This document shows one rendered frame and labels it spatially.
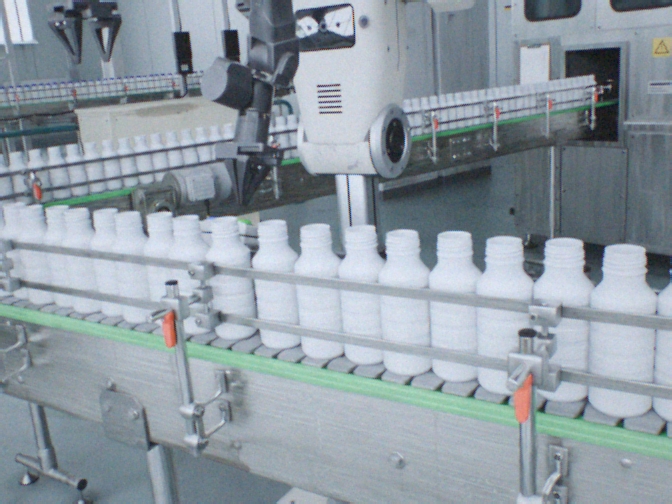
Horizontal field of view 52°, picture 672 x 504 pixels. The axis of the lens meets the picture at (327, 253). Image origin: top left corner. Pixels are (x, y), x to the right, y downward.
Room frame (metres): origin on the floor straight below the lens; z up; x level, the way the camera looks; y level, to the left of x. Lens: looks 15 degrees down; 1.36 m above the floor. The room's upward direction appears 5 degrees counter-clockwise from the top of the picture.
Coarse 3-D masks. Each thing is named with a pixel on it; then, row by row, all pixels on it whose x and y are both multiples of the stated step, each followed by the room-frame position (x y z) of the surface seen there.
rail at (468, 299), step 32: (96, 256) 1.02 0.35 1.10; (128, 256) 0.98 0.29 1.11; (32, 288) 1.12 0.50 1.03; (64, 288) 1.07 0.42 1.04; (352, 288) 0.77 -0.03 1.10; (384, 288) 0.74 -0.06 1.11; (416, 288) 0.72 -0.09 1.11; (224, 320) 0.88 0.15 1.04; (256, 320) 0.85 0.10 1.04; (608, 320) 0.61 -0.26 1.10; (640, 320) 0.59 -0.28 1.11; (416, 352) 0.72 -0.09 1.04; (448, 352) 0.70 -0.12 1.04; (608, 384) 0.61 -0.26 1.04; (640, 384) 0.59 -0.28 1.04
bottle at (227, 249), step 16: (224, 224) 0.91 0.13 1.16; (224, 240) 0.91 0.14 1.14; (240, 240) 0.92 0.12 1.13; (208, 256) 0.91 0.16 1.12; (224, 256) 0.90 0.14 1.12; (240, 256) 0.90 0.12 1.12; (224, 288) 0.89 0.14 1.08; (240, 288) 0.90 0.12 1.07; (224, 304) 0.89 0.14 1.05; (240, 304) 0.90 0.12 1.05; (224, 336) 0.90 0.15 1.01; (240, 336) 0.89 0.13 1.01
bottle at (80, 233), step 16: (80, 208) 1.10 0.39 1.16; (80, 224) 1.07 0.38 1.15; (64, 240) 1.07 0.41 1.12; (80, 240) 1.06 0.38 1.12; (64, 256) 1.07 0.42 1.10; (80, 272) 1.06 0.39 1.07; (80, 288) 1.06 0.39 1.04; (96, 288) 1.06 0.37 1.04; (80, 304) 1.06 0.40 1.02; (96, 304) 1.06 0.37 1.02
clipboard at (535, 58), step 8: (520, 48) 4.67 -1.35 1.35; (528, 48) 4.61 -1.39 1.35; (536, 48) 4.57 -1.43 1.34; (544, 48) 4.53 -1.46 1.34; (520, 56) 4.67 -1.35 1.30; (528, 56) 4.62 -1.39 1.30; (536, 56) 4.57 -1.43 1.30; (544, 56) 4.52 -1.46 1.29; (520, 64) 4.67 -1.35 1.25; (528, 64) 4.62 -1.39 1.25; (536, 64) 4.57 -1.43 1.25; (544, 64) 4.52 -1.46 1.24; (520, 72) 4.67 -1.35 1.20; (528, 72) 4.62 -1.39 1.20; (536, 72) 4.57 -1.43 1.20; (544, 72) 4.52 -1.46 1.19; (520, 80) 4.67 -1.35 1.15; (528, 80) 4.62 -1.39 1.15; (536, 80) 4.57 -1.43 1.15; (544, 80) 4.52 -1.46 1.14
